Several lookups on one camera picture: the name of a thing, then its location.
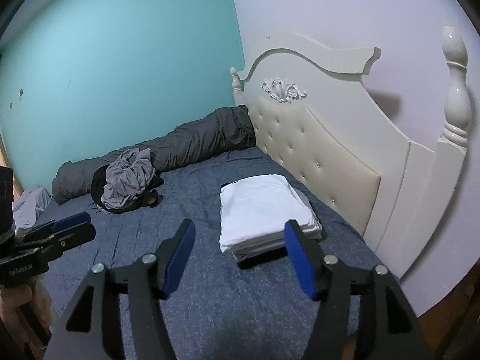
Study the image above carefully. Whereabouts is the white polo shirt black trim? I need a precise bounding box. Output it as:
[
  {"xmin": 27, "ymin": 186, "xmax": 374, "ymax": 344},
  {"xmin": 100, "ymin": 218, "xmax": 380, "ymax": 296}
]
[{"xmin": 219, "ymin": 174, "xmax": 322, "ymax": 261}]

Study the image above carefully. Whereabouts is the folded white clothes stack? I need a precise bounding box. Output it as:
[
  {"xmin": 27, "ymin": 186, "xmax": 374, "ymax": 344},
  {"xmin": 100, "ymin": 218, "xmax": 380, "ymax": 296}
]
[{"xmin": 230, "ymin": 188, "xmax": 323, "ymax": 270}]

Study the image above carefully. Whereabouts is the person's left hand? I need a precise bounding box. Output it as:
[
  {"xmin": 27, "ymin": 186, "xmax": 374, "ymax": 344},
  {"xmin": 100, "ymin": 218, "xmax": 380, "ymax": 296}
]
[{"xmin": 1, "ymin": 279, "xmax": 52, "ymax": 345}]

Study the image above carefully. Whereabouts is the light grey pillow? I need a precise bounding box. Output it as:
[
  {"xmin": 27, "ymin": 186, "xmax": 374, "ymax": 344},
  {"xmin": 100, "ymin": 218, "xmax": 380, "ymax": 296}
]
[{"xmin": 12, "ymin": 187, "xmax": 50, "ymax": 230}]

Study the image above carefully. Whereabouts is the grey crumpled garment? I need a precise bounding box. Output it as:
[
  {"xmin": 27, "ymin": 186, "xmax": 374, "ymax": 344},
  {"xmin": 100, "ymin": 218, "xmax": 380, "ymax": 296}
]
[{"xmin": 101, "ymin": 148, "xmax": 156, "ymax": 211}]

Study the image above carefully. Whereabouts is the black garment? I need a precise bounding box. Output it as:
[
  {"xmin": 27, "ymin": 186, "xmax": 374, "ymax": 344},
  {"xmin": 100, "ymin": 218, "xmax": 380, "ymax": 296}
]
[{"xmin": 90, "ymin": 165, "xmax": 164, "ymax": 214}]

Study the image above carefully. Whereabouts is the dark grey rolled duvet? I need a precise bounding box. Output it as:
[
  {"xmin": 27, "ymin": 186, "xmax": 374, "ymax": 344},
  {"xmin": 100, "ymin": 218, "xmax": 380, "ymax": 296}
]
[{"xmin": 51, "ymin": 105, "xmax": 256, "ymax": 205}]

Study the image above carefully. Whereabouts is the cream tufted headboard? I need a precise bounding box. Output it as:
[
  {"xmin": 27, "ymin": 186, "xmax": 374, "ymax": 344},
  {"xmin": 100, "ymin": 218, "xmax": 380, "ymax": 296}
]
[{"xmin": 229, "ymin": 27, "xmax": 472, "ymax": 277}]

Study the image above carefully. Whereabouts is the black tracker camera box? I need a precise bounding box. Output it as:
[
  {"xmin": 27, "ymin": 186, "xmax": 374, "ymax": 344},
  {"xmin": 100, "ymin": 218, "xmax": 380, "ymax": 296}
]
[{"xmin": 0, "ymin": 166, "xmax": 15, "ymax": 244}]

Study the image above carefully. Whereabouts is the wooden window frame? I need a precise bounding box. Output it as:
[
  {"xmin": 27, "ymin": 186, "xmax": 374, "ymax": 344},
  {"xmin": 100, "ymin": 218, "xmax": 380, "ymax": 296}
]
[{"xmin": 0, "ymin": 134, "xmax": 24, "ymax": 198}]

